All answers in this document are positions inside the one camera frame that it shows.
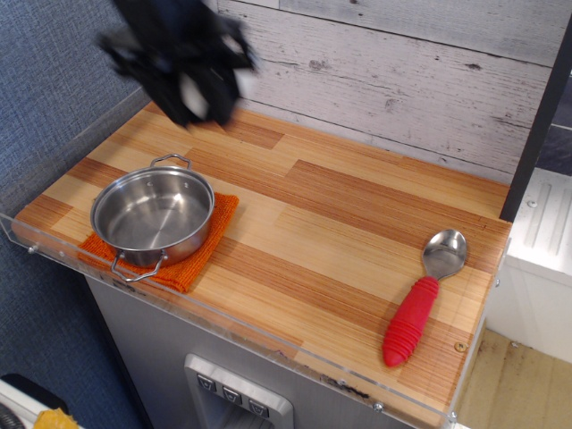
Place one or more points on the white appliance at right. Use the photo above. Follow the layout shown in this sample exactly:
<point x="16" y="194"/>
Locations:
<point x="530" y="302"/>

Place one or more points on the yellow black object bottom left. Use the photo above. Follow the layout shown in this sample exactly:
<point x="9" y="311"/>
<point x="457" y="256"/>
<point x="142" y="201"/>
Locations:
<point x="25" y="404"/>

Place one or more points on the white egg with black band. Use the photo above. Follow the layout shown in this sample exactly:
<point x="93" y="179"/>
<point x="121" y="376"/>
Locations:
<point x="194" y="100"/>

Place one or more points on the grey toy fridge cabinet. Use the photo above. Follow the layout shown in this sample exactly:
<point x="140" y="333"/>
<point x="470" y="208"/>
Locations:
<point x="154" y="340"/>

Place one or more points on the stainless steel pot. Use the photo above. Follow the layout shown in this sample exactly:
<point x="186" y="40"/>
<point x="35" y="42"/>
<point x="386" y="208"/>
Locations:
<point x="154" y="217"/>

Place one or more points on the silver dispenser panel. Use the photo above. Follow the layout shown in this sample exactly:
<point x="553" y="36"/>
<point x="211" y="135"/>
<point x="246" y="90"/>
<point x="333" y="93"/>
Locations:
<point x="224" y="399"/>

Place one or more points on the clear acrylic table guard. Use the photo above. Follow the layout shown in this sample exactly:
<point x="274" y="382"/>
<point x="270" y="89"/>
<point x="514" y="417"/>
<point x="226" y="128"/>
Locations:
<point x="324" y="290"/>

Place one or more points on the orange cloth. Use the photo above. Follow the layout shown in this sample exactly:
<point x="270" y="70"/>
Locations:
<point x="181" y="275"/>

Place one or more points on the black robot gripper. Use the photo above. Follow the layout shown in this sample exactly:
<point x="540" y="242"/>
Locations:
<point x="173" y="45"/>

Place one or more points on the spoon with red handle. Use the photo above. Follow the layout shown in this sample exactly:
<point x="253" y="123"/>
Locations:
<point x="443" y="256"/>

